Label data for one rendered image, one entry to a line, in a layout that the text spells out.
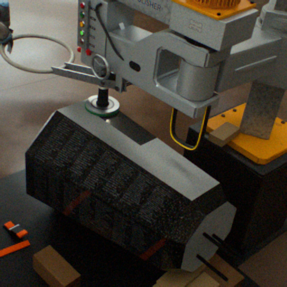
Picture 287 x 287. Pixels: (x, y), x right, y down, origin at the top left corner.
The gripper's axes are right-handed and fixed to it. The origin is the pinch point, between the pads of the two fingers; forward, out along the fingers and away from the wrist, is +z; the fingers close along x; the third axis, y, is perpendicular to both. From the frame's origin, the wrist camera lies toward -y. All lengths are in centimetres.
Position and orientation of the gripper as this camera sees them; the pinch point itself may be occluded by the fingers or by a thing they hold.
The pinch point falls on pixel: (6, 50)
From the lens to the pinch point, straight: 358.0
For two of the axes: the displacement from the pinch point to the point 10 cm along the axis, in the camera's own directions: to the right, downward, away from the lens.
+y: -2.5, 5.9, -7.6
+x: 9.6, 2.7, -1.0
